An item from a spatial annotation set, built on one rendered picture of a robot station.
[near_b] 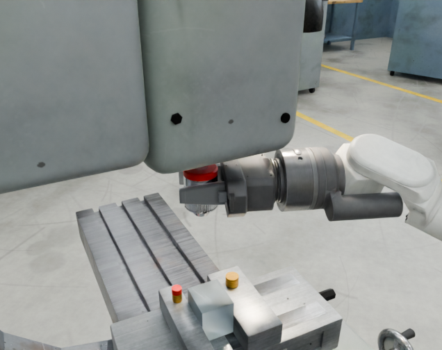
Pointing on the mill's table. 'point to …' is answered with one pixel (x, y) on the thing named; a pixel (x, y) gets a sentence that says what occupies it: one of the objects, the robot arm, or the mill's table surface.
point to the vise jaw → (250, 313)
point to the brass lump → (231, 280)
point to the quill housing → (219, 78)
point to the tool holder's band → (201, 173)
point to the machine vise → (273, 290)
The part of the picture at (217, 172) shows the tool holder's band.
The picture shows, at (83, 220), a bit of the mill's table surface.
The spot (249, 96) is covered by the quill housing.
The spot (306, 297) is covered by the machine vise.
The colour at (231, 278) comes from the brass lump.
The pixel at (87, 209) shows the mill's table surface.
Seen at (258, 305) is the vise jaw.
